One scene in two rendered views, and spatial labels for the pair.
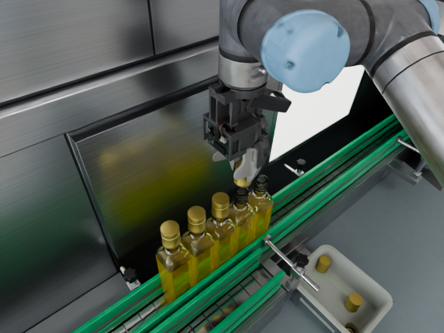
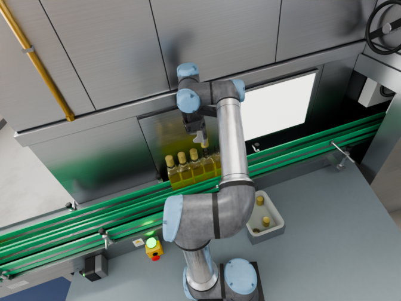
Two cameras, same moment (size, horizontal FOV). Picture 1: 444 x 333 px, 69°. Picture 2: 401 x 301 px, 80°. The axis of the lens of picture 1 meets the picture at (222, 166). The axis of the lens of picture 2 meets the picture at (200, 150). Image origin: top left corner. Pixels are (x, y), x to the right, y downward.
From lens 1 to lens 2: 0.57 m
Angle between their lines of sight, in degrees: 22
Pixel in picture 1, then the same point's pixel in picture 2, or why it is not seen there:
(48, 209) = (130, 143)
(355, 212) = (297, 181)
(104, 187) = (150, 138)
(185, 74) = not seen: hidden behind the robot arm
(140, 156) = (164, 128)
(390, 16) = (219, 89)
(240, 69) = not seen: hidden behind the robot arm
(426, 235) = (338, 203)
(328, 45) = (188, 100)
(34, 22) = (127, 81)
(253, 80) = not seen: hidden behind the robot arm
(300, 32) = (179, 95)
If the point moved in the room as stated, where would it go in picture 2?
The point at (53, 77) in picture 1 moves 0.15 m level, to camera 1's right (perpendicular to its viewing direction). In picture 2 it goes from (132, 97) to (163, 102)
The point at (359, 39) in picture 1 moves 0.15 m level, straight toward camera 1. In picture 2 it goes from (206, 97) to (169, 120)
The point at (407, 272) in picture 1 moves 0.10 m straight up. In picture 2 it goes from (311, 218) to (315, 208)
